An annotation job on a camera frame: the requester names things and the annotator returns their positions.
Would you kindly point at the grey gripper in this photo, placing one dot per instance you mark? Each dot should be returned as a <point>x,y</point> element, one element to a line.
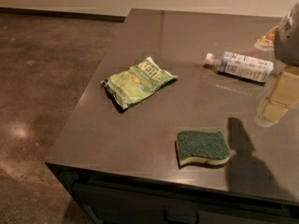
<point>288,42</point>

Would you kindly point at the blue plastic bottle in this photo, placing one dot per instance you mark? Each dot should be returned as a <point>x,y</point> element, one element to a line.
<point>243,66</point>

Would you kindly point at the green and yellow sponge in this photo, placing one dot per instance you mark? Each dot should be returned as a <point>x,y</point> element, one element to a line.
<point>195,147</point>

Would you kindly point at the green chip bag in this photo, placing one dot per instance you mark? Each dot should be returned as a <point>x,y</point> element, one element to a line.
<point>137,83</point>

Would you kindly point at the dark cabinet drawer front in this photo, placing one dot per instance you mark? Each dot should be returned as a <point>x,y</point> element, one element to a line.
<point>117,199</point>

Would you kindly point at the dark wall baseboard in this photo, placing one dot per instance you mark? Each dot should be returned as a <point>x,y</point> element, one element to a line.
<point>62,14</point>

